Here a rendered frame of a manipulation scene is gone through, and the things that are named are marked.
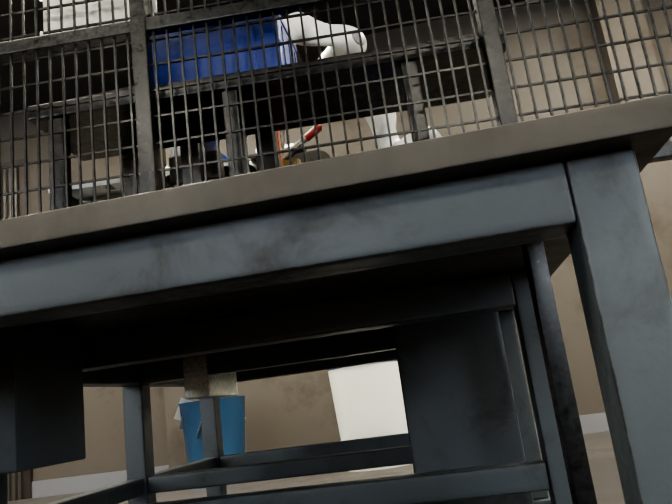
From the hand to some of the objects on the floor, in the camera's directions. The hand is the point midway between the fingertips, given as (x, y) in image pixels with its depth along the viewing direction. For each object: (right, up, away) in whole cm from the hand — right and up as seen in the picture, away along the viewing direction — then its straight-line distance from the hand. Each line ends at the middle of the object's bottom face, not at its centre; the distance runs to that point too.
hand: (226, 149), depth 174 cm
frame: (+21, -117, +16) cm, 120 cm away
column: (+71, -108, +8) cm, 130 cm away
